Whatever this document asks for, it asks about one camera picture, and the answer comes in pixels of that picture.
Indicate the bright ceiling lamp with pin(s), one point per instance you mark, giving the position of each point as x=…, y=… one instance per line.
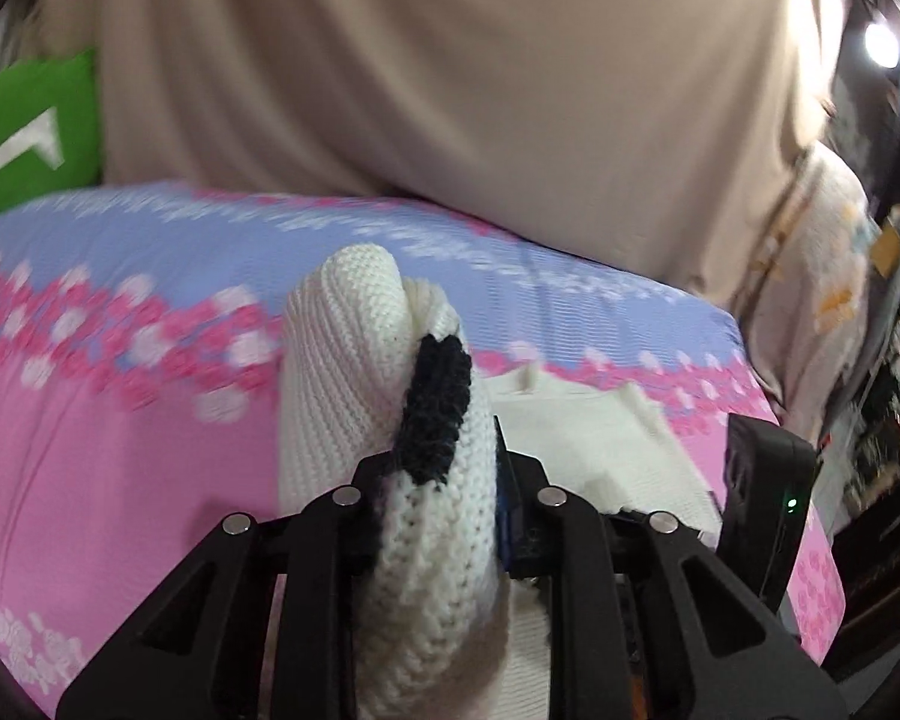
x=881, y=41

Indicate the dark cluttered shelf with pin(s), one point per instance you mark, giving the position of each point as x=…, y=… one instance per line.
x=889, y=390

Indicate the white red navy knitted sweater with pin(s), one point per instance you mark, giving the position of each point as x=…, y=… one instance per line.
x=345, y=360

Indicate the yellow paper tag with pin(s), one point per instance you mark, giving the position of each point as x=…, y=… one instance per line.
x=891, y=249

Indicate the pale floral hanging cloth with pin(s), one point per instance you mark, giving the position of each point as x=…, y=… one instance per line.
x=810, y=270

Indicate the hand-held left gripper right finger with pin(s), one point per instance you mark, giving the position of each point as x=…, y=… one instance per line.
x=504, y=499

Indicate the green pillow with white stripe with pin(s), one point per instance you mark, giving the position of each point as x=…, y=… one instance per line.
x=67, y=90

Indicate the beige hanging cloth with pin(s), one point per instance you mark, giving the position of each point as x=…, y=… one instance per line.
x=420, y=75

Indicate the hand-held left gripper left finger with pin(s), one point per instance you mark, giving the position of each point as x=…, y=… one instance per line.
x=337, y=536

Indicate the pink floral bed sheet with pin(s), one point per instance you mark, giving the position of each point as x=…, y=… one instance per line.
x=120, y=420

